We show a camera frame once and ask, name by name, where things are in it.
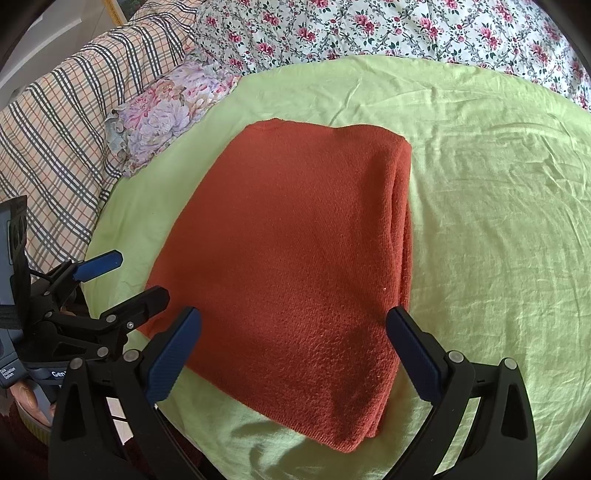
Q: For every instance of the person's left hand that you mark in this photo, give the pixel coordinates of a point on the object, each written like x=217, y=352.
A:
x=34, y=404

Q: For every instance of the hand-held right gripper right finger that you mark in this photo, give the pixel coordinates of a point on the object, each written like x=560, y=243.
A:
x=418, y=355

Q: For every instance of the purple floral pillow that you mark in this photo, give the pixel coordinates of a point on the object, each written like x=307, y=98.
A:
x=157, y=115

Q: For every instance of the white rose print bedsheet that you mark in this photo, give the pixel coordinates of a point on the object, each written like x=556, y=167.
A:
x=369, y=27

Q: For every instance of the yellow wooden frame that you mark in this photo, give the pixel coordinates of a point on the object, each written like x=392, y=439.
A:
x=115, y=11

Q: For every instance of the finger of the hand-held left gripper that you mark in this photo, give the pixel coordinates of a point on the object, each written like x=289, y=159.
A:
x=99, y=265
x=138, y=307

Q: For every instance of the plaid blanket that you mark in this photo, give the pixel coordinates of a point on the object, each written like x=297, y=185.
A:
x=69, y=115

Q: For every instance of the light green sheet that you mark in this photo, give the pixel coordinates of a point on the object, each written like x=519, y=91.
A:
x=485, y=207

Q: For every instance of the rust orange knit sweater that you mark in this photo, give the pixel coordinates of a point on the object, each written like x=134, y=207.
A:
x=286, y=254

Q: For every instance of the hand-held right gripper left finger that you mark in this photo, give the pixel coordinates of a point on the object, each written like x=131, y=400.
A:
x=173, y=360

